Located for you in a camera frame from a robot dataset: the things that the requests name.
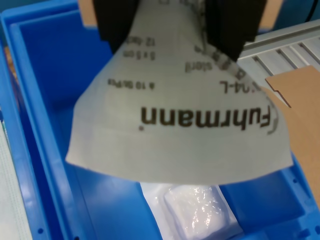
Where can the white printed cotton packet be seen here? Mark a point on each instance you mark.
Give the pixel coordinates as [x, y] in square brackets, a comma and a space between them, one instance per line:
[180, 120]

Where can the blue bin with cotton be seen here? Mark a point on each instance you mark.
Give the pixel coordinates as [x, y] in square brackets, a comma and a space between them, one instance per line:
[62, 87]

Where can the cotton pads in clear bag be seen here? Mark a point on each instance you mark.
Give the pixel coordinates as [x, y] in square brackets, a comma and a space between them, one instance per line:
[197, 212]

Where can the white surgical mask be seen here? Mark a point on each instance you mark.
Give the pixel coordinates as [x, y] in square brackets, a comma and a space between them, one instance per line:
[11, 187]

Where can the blue bin with masks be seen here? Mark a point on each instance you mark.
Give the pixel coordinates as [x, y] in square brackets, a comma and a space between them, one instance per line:
[31, 225]

